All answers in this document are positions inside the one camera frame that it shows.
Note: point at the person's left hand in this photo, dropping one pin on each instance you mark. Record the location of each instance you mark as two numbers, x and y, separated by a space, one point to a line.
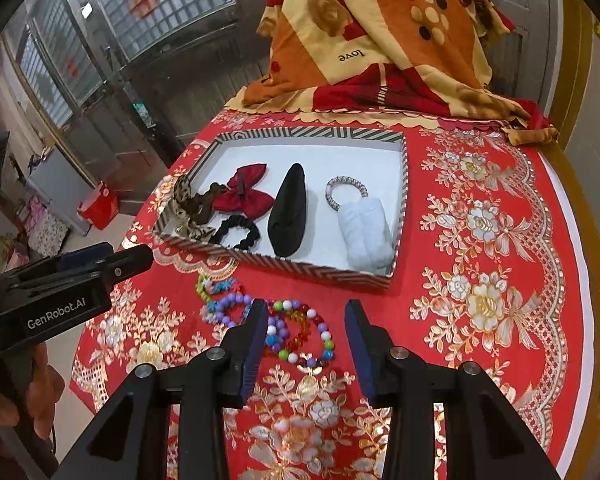
50 395

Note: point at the metal door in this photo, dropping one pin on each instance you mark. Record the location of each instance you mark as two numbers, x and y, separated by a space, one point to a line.
195 75

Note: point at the striped tray with white inside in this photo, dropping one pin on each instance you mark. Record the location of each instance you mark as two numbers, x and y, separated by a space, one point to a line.
360 160

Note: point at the red paper bag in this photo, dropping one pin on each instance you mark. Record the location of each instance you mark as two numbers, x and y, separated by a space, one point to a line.
100 207

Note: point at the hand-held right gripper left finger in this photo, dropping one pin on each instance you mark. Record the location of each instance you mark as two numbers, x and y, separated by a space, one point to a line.
255 340

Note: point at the orange and yellow printed blanket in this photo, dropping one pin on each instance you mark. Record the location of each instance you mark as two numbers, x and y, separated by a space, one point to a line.
380 35

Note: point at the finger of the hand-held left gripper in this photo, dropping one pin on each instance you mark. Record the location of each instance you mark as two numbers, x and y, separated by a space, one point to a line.
87 253
130 260

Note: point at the black scrunchie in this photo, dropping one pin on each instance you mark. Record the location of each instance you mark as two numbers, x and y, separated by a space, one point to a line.
225 232

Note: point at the pink floral cloth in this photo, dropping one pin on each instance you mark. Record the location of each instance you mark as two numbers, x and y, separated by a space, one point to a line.
47 230

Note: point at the red bow hair clip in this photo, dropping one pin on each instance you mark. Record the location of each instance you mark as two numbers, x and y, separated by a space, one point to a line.
242 195

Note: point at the glass block wall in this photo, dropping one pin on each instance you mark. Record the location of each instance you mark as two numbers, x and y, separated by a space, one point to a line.
190 0

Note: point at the black fuzzy hair clip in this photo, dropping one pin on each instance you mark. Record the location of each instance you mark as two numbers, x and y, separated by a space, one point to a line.
287 210

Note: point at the barred glass window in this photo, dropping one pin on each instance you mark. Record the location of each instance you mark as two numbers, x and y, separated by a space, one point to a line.
55 50

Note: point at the red floral tablecloth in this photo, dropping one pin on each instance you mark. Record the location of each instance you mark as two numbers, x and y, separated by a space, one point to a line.
480 310

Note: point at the grey cabinet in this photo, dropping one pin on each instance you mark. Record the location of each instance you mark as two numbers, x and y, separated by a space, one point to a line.
62 185

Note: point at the leopard print scrunchie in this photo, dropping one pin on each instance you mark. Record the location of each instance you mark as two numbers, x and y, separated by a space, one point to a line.
192 205

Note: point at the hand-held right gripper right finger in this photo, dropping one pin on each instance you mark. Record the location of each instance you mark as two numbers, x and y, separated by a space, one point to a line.
360 345

